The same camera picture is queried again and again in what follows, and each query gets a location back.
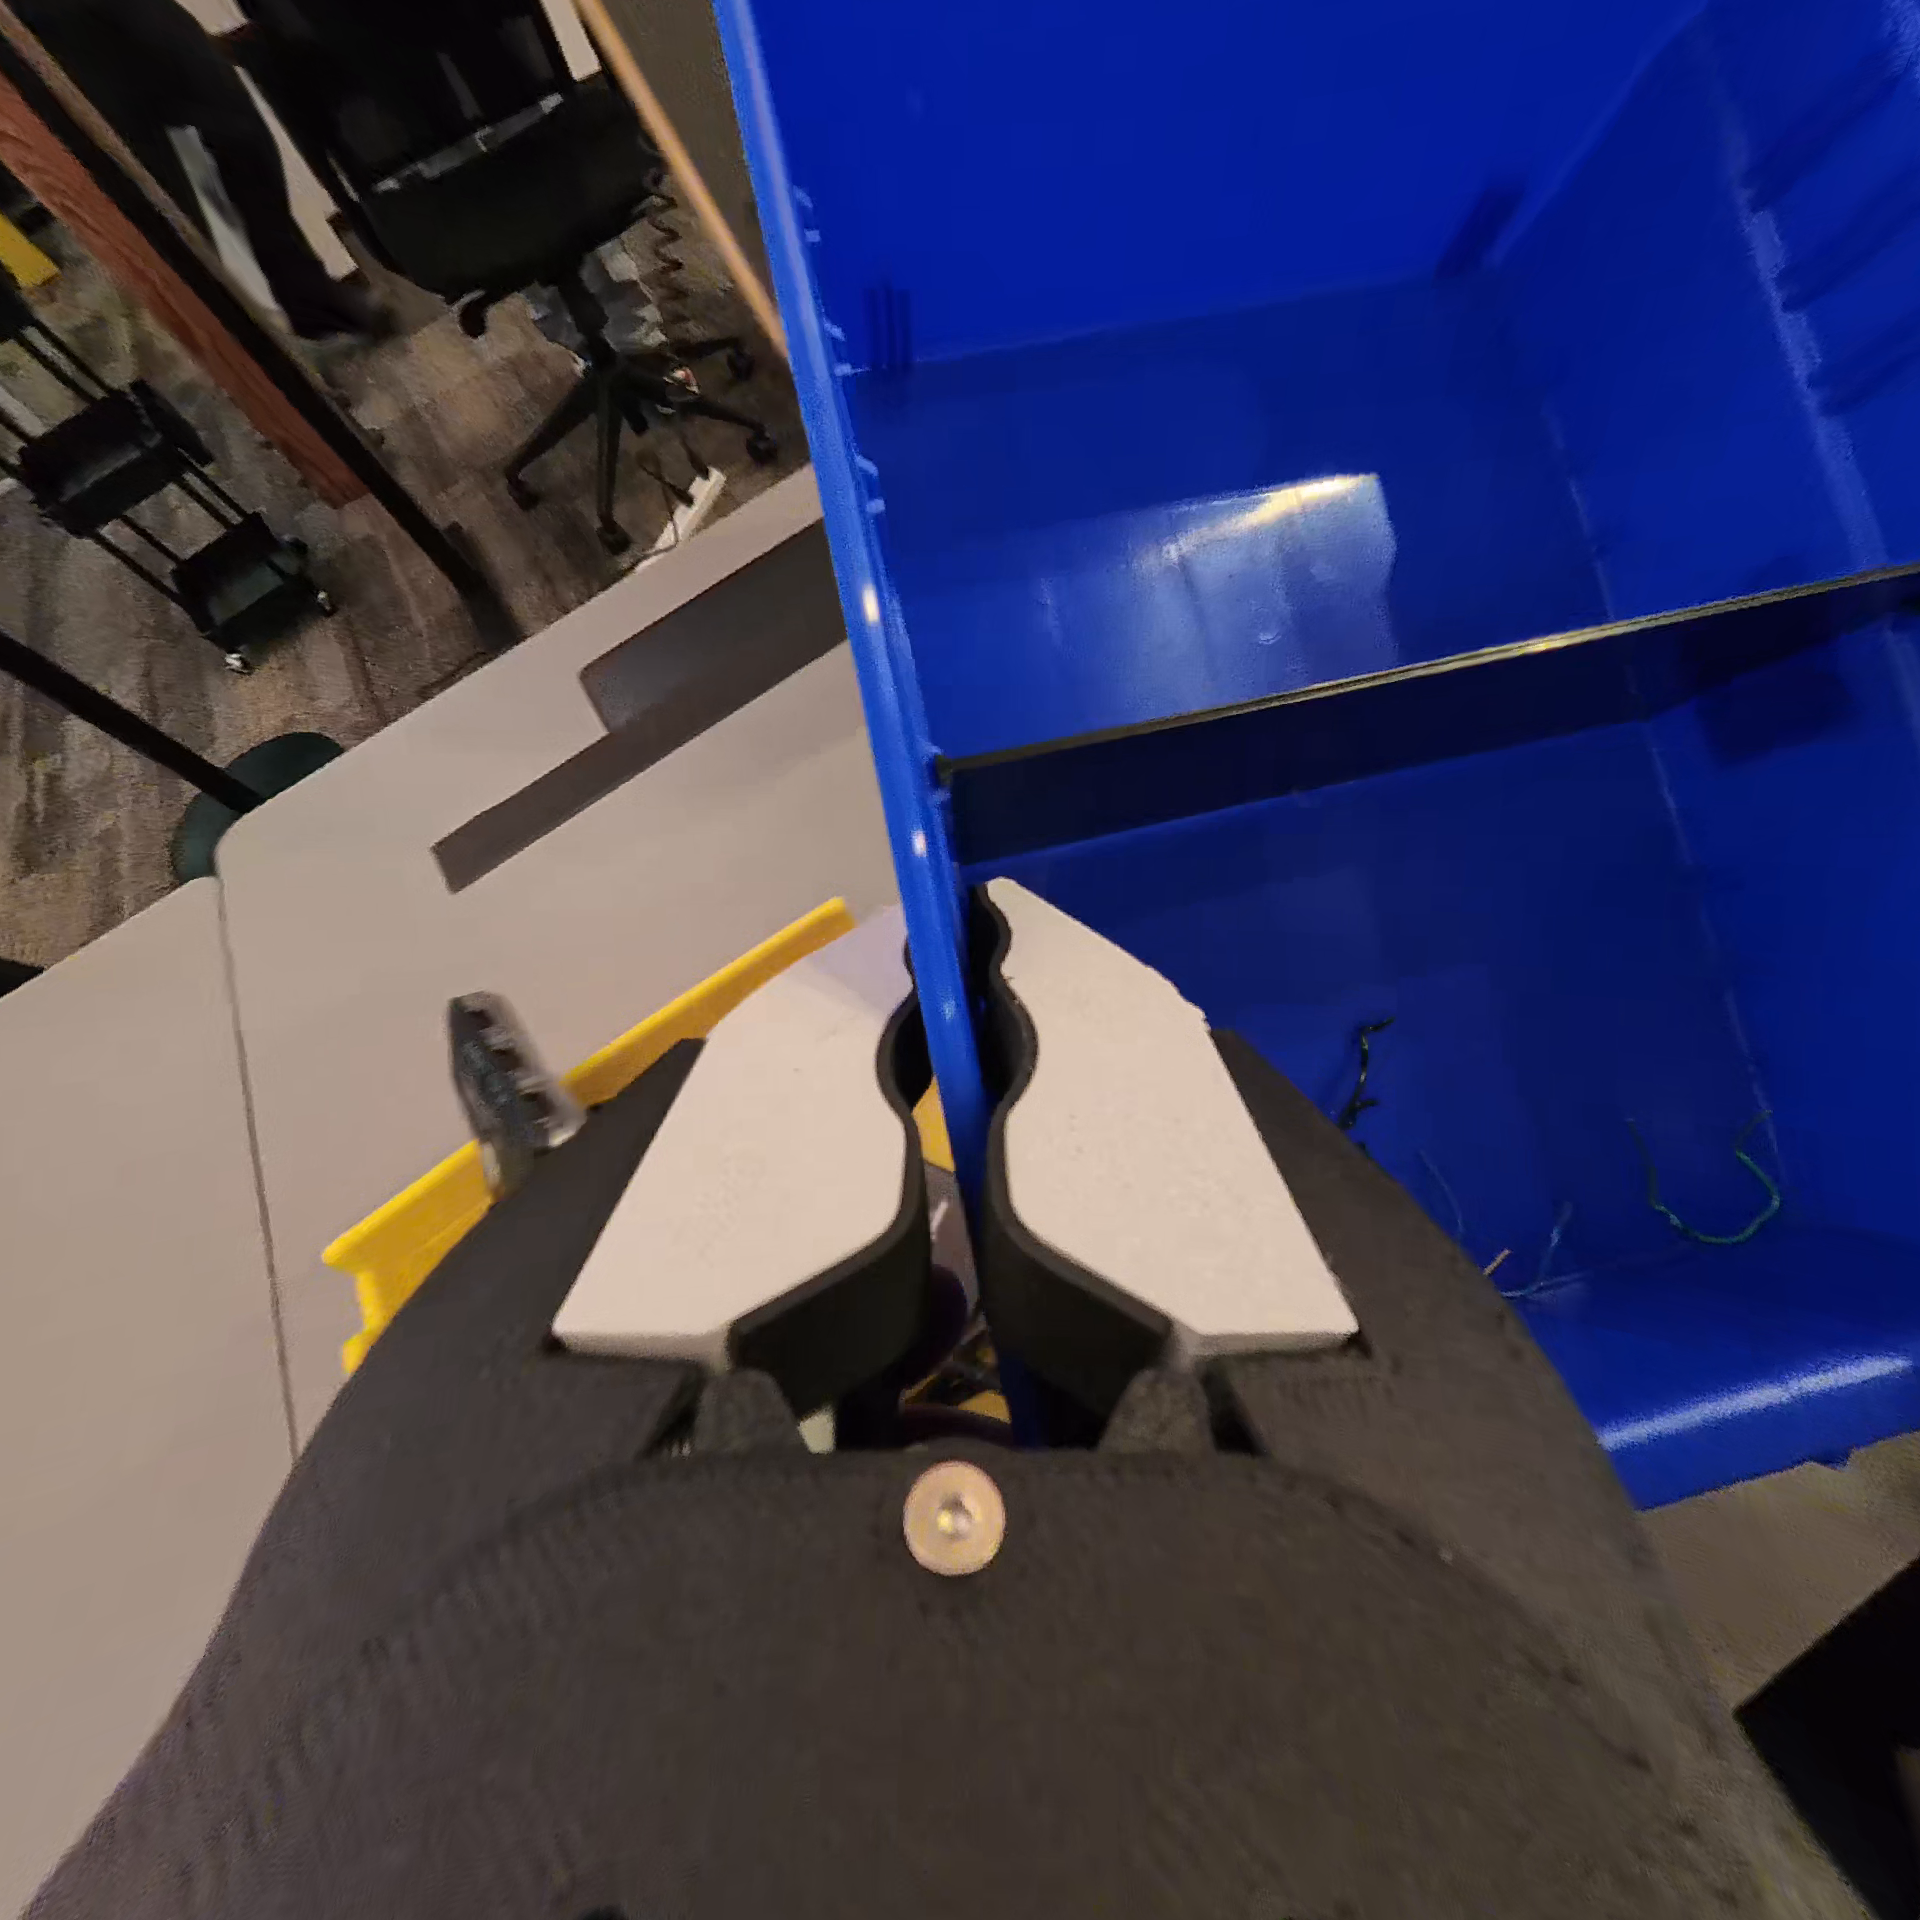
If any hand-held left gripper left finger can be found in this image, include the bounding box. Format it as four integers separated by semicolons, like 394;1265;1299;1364
549;903;940;1420

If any black office chair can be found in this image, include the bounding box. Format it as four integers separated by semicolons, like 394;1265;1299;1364
336;0;782;552

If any black bin divider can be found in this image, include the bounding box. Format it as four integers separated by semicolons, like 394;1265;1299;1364
933;561;1920;873

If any black wire cart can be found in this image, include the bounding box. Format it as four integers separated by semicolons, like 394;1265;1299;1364
0;269;339;676

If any yellow storage bin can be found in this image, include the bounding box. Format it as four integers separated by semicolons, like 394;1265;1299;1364
323;896;963;1373

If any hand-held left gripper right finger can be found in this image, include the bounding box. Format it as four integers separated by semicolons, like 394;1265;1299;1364
972;877;1364;1432

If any white power strip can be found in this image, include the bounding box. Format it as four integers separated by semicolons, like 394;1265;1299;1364
621;461;731;569

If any blue storage bin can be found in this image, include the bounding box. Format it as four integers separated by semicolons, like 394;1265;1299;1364
710;0;1920;1512

